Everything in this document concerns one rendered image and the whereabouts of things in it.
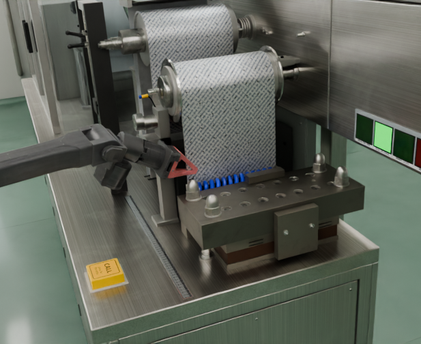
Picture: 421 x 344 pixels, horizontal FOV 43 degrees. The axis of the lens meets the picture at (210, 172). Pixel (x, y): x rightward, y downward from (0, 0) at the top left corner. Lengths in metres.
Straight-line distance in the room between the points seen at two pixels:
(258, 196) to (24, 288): 1.95
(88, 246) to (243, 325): 0.42
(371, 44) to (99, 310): 0.75
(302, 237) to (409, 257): 1.83
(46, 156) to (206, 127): 0.38
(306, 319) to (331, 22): 0.66
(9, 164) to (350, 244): 0.76
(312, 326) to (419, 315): 1.35
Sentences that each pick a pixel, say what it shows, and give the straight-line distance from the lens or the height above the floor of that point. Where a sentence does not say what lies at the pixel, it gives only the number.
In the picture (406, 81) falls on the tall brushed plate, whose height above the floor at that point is 1.30.
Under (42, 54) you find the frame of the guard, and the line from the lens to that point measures 2.15.
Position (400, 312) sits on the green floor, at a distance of 2.59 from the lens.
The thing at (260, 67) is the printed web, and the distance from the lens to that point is 1.27.
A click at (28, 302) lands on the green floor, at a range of 2.83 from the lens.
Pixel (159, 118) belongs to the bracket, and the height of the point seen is 1.19.
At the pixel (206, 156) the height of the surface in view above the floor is 1.10.
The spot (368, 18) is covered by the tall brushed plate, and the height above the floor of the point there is 1.41.
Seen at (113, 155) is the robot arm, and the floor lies 1.17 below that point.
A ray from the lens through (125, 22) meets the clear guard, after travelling 2.20.
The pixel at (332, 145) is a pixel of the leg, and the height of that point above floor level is 1.00.
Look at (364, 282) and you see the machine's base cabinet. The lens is 1.31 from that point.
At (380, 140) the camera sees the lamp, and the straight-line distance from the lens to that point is 1.11.
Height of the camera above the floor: 1.55
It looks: 23 degrees down
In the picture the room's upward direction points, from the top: 4 degrees counter-clockwise
